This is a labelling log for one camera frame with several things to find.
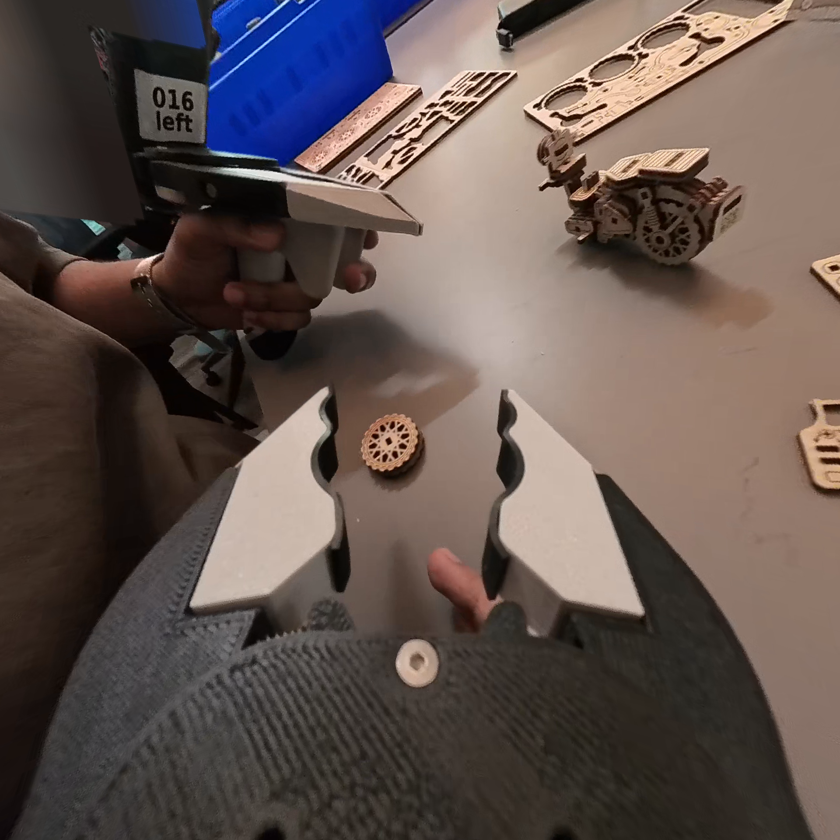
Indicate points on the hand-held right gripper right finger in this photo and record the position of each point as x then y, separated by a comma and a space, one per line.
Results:
564, 538

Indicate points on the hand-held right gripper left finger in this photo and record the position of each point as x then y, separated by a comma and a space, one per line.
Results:
275, 525

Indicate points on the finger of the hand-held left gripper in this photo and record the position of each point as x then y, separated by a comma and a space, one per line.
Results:
348, 207

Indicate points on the small wooden gear wheel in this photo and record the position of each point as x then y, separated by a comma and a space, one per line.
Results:
394, 470

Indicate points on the person's left forearm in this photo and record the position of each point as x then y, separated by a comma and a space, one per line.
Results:
98, 295

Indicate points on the grey desk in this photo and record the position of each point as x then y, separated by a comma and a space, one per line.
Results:
590, 361

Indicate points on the person's left hand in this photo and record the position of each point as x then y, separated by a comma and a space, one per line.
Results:
197, 262

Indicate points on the person's right hand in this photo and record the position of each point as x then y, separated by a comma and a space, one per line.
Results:
456, 584

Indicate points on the reddish engraved wooden sheet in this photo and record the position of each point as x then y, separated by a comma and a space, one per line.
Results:
361, 124

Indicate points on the blue plastic crate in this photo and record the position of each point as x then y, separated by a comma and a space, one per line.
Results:
295, 79

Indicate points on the dark wooden cutout sheet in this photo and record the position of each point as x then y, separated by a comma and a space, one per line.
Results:
482, 85

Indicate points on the person's brown clothing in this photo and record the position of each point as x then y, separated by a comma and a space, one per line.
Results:
65, 459

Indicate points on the black long tool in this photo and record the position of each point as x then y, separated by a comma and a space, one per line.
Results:
525, 19

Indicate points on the flat wooden grid piece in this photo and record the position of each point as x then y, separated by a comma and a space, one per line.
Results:
810, 453

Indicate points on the wooden motorcycle model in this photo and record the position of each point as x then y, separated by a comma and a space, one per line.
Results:
669, 161

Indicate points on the flat wooden puzzle piece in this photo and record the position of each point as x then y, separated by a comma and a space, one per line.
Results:
828, 275

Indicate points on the large light wooden sheet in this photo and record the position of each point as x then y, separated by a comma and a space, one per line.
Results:
741, 29

